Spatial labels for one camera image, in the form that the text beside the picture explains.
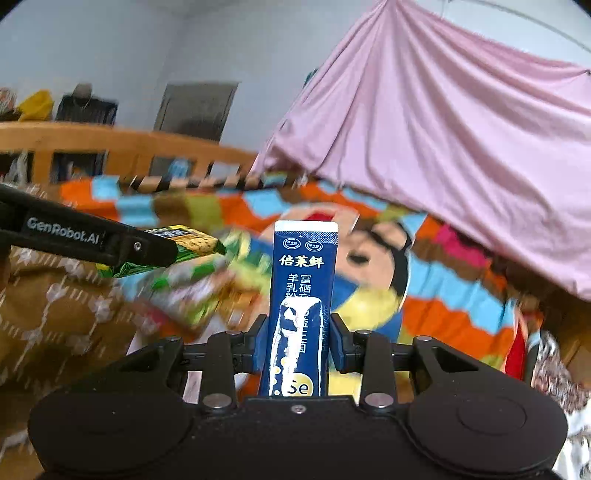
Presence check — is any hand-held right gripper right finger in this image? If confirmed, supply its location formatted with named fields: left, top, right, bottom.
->
left=330, top=314, right=481, bottom=414

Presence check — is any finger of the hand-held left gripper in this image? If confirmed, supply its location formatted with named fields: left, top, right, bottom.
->
left=108, top=224, right=179, bottom=268

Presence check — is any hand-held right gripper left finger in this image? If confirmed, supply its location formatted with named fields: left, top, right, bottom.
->
left=117, top=314, right=271, bottom=414

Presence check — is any green cracker packet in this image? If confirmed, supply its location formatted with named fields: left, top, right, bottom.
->
left=95, top=224, right=228, bottom=278

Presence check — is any colourful drawing box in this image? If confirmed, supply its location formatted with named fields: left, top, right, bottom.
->
left=117, top=228, right=278, bottom=352

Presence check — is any blue stick packet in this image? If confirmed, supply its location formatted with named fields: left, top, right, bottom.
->
left=259, top=220, right=338, bottom=398

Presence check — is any striped patterned cloth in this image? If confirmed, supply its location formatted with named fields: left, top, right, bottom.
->
left=120, top=170, right=305, bottom=193

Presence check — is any yellow bag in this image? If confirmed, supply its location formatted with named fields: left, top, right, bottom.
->
left=18, top=90, right=55, bottom=121

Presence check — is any black plastic crate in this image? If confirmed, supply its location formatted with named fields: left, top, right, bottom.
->
left=55, top=95, right=118, bottom=126

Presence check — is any cartoon printed blanket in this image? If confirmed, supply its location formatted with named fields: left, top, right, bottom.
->
left=0, top=175, right=555, bottom=480

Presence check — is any silver floral cloth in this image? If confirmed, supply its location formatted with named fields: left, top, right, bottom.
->
left=531, top=330, right=591, bottom=462

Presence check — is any pink hanging sheet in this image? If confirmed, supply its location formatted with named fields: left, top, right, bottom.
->
left=249, top=0, right=591, bottom=301

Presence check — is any wooden bed rail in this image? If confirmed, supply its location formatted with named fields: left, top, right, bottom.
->
left=0, top=121, right=259, bottom=186

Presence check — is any wooden bed frame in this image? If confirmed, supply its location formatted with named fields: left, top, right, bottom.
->
left=545, top=295, right=591, bottom=370

